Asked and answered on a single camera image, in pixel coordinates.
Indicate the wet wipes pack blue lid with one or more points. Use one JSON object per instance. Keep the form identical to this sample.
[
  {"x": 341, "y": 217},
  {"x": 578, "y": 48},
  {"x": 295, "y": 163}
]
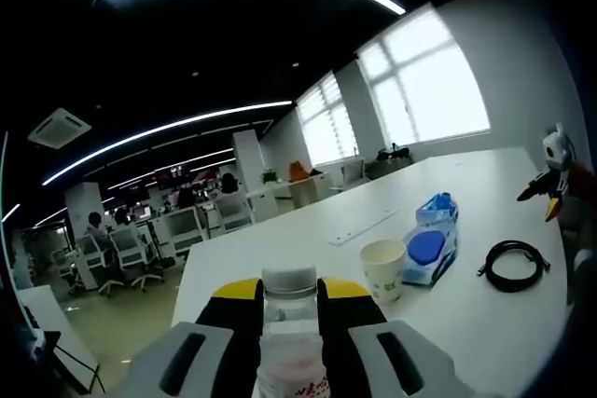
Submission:
[{"x": 426, "y": 249}]

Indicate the window with blinds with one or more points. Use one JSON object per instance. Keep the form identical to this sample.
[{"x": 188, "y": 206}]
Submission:
[{"x": 326, "y": 123}]

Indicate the group of white office chairs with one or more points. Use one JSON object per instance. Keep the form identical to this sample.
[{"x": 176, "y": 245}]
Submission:
[{"x": 126, "y": 249}]

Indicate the white paper cup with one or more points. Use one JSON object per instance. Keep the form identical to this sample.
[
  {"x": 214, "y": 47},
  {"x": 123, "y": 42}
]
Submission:
[{"x": 382, "y": 277}]

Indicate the long curved ceiling light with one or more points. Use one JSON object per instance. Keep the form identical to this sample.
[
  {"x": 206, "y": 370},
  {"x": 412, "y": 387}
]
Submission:
[{"x": 224, "y": 111}]

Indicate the large bright window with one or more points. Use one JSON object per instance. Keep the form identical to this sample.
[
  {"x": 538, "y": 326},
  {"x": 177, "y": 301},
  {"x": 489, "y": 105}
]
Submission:
[{"x": 424, "y": 81}]

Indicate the white side cabinet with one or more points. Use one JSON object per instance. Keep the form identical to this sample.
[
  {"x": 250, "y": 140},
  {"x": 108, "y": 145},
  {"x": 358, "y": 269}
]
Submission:
[{"x": 51, "y": 323}]

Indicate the hanging television screen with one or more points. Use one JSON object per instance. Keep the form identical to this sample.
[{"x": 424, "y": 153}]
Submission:
[{"x": 172, "y": 174}]

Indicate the white table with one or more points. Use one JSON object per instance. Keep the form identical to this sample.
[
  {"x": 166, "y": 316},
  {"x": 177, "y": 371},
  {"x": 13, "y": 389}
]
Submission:
[{"x": 466, "y": 174}]

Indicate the dark bag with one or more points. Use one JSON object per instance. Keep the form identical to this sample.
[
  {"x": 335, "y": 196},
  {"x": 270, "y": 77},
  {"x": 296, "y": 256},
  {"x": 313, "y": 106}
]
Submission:
[{"x": 395, "y": 155}]

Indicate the green potted plant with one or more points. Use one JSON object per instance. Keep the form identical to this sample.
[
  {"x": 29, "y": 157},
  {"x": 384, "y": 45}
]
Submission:
[{"x": 269, "y": 176}]

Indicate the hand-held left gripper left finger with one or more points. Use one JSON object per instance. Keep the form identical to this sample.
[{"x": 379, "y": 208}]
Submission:
[{"x": 224, "y": 333}]

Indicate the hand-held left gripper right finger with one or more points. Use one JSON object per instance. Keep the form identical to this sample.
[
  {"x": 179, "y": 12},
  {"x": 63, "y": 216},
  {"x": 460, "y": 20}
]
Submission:
[{"x": 354, "y": 333}]

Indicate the blue tissue pack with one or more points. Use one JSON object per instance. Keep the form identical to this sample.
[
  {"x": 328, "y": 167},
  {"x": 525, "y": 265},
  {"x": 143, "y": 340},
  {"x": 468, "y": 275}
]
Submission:
[{"x": 438, "y": 207}]

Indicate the ceiling air conditioner unit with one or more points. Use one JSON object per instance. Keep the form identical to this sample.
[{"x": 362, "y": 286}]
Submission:
[{"x": 58, "y": 127}]

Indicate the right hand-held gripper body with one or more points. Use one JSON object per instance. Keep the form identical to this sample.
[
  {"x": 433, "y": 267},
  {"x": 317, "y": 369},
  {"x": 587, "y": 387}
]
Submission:
[{"x": 555, "y": 148}]

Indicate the white table socket panel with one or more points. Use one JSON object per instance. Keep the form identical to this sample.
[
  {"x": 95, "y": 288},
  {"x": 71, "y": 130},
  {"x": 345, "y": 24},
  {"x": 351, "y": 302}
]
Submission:
[{"x": 364, "y": 228}]

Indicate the orange bag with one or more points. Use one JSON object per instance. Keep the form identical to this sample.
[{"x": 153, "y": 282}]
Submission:
[{"x": 297, "y": 170}]

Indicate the clear plastic bottle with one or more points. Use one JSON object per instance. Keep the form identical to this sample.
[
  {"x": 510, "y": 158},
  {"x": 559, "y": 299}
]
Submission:
[{"x": 289, "y": 323}]

